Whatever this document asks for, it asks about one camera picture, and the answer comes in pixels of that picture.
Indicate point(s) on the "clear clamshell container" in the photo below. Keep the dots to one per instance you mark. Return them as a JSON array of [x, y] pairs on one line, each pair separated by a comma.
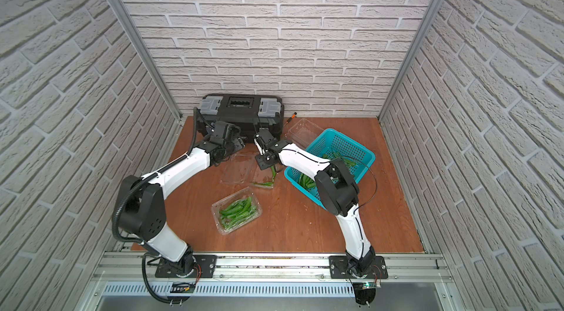
[[225, 202], [303, 133], [240, 168]]

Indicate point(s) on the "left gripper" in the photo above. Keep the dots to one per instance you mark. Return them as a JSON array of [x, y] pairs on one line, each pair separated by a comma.
[[236, 144]]

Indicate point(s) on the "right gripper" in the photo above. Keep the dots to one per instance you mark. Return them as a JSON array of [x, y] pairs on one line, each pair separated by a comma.
[[263, 165]]

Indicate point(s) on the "left corner metal post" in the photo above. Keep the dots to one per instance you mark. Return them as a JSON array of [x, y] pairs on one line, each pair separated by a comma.
[[137, 42]]

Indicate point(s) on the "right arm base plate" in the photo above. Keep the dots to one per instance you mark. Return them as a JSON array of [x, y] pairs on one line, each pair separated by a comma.
[[372, 267]]

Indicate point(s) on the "black plastic toolbox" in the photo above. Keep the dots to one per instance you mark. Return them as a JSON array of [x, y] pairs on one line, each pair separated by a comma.
[[249, 112]]

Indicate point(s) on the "clear clamshell front container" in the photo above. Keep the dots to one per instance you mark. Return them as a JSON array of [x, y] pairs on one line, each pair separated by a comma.
[[225, 202]]

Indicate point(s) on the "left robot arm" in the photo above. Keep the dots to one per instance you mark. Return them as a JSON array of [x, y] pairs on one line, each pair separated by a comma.
[[139, 214]]

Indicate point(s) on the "right corner metal post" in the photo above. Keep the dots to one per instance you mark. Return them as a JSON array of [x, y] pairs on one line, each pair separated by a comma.
[[423, 29]]

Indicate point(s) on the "corner metal post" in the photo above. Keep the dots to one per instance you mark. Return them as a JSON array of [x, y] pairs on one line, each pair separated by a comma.
[[137, 42], [423, 29]]

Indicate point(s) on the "teal plastic basket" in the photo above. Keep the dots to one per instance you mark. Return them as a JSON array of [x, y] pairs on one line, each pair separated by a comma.
[[328, 145]]

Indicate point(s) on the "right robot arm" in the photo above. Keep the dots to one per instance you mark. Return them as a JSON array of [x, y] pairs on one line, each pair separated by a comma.
[[337, 189]]

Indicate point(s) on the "aluminium front rail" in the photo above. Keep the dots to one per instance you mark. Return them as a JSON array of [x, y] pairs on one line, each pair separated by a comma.
[[234, 267]]

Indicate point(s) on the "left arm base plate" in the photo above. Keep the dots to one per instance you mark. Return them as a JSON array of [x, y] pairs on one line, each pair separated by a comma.
[[191, 266]]

